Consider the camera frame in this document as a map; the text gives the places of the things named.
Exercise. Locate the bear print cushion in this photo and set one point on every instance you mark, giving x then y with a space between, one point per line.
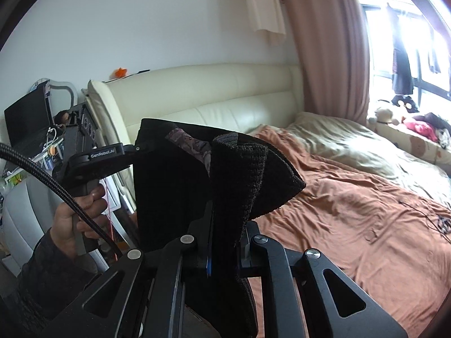
405 148

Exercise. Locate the person's left hand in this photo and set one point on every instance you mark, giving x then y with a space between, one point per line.
70 221

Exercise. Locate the black and white plush toy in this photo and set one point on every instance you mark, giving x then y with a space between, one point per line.
405 102

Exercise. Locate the small orange toy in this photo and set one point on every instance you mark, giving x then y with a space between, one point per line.
120 73

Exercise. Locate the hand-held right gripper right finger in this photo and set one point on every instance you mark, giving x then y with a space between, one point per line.
253 253

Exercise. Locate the white sheer curtain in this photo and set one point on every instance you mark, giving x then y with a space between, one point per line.
264 7

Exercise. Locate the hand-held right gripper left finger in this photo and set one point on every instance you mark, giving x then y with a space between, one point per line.
202 239

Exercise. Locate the black speaker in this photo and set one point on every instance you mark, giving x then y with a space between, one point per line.
88 126

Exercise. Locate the orange fleece blanket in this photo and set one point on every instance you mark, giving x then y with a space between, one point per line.
352 225

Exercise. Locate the black laptop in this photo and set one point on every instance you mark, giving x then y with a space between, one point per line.
28 116

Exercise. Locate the floral patterned garment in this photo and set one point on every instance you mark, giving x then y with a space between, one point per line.
190 146

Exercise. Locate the cream leather headboard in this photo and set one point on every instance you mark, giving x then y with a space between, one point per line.
211 91

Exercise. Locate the window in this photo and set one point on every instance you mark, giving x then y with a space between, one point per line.
384 42

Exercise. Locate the person's left forearm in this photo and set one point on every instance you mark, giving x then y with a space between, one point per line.
42 274

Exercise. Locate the red cloth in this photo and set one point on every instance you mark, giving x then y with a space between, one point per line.
421 128

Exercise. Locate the white ornate frame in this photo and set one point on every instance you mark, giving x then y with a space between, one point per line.
60 86

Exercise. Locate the pink curtain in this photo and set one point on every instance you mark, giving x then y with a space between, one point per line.
324 42

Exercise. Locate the black knitted garment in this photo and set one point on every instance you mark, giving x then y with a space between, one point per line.
169 200

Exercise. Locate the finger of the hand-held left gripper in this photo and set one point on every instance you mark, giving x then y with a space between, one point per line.
135 147

